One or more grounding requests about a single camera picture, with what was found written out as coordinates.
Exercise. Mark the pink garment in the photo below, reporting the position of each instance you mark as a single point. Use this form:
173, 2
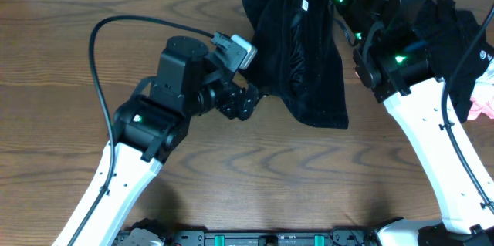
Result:
482, 95

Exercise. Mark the black velvet skirt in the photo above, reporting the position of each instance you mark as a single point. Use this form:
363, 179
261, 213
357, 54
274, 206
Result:
297, 59

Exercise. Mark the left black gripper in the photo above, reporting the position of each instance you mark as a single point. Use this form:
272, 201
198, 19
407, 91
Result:
231, 106

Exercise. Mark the black mounting rail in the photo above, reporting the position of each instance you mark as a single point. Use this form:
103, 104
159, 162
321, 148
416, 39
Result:
338, 237

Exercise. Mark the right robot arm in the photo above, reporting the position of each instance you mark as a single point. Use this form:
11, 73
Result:
394, 61

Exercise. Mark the black t-shirt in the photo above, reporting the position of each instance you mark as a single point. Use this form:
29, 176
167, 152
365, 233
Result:
448, 33

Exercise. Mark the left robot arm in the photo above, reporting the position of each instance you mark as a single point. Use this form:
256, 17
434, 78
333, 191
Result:
191, 80

